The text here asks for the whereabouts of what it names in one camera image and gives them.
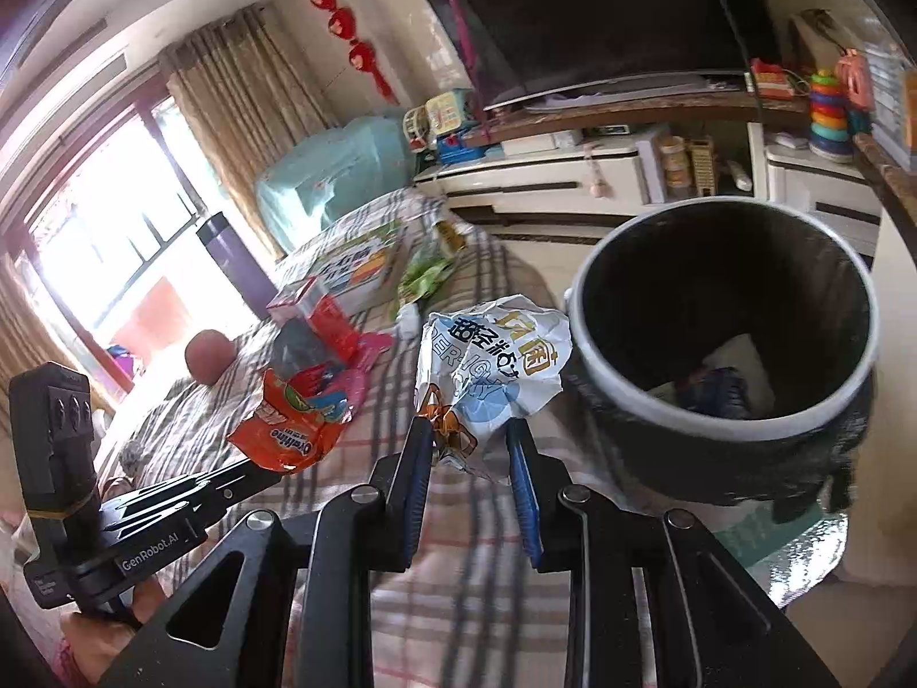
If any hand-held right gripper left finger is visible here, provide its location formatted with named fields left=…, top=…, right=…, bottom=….
left=96, top=416, right=438, bottom=688

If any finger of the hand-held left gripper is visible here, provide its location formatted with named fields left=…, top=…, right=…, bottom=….
left=96, top=460, right=262, bottom=517
left=179, top=473, right=284, bottom=531

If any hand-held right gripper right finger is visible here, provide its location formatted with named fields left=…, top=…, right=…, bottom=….
left=503, top=419, right=842, bottom=688

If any orange snack packet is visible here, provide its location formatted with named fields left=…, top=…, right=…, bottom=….
left=225, top=365, right=370, bottom=474

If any white snack bag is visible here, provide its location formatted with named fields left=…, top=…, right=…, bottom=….
left=414, top=294, right=574, bottom=484

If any red carton box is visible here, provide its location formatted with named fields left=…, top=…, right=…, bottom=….
left=267, top=274, right=363, bottom=366

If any white-rimmed bin with black bag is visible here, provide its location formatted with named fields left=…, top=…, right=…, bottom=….
left=562, top=195, right=881, bottom=524

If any person's left hand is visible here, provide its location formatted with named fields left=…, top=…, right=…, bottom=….
left=57, top=577, right=171, bottom=688

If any orange-pink round fruit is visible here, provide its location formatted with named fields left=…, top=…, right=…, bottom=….
left=185, top=330, right=234, bottom=384

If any beige curtain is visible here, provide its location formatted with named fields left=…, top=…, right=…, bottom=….
left=161, top=3, right=338, bottom=259
left=0, top=251, right=94, bottom=417

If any pink snack wrapper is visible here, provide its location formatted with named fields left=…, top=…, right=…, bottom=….
left=350, top=331, right=397, bottom=375

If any dark plastic wrapper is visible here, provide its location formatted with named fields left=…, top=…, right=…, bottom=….
left=271, top=319, right=339, bottom=382

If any green squeeze pouch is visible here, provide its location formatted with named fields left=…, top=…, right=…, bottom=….
left=394, top=218, right=474, bottom=337

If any sliding glass door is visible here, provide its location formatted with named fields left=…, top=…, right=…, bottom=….
left=14, top=75, right=280, bottom=402

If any blue snack wrapper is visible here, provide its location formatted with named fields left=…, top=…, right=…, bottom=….
left=680, top=365, right=753, bottom=418

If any flat printed cardboard box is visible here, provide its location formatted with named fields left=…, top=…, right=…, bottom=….
left=304, top=225, right=406, bottom=316

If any purple thermos bottle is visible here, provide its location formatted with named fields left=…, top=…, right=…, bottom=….
left=197, top=211, right=266, bottom=302

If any white television cabinet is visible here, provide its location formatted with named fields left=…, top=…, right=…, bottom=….
left=412, top=72, right=889, bottom=259

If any teal covered furniture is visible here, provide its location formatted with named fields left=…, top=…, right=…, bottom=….
left=254, top=115, right=420, bottom=259

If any colourful wheel toy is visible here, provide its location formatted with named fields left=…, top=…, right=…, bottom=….
left=402, top=104, right=434, bottom=155

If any stack of small jars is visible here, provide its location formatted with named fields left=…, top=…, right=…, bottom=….
left=657, top=135, right=690, bottom=200

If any toy cash register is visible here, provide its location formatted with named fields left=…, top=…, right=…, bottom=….
left=426, top=86, right=488, bottom=162

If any wooden toy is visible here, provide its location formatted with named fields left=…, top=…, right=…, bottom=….
left=686, top=138, right=719, bottom=198

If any thin pink rod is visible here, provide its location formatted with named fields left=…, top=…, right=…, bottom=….
left=439, top=0, right=497, bottom=148

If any red heart hanging decoration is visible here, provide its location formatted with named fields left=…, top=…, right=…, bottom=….
left=295, top=0, right=398, bottom=105

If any red toy telephone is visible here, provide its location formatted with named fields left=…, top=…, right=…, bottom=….
left=751, top=61, right=796, bottom=100

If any brown marble side counter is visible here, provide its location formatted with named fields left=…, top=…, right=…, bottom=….
left=852, top=132, right=917, bottom=259

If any black television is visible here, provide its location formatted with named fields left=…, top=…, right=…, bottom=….
left=417, top=0, right=785, bottom=112

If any pink plastic toy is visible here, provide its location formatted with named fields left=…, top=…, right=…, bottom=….
left=834, top=49, right=876, bottom=134

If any beige handbag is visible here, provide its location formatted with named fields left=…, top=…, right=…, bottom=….
left=788, top=9, right=850, bottom=73

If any white drawer organizer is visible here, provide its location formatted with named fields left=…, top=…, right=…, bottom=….
left=863, top=36, right=917, bottom=155

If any rainbow stacking ring toy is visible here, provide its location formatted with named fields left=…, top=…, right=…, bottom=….
left=808, top=68, right=855, bottom=162

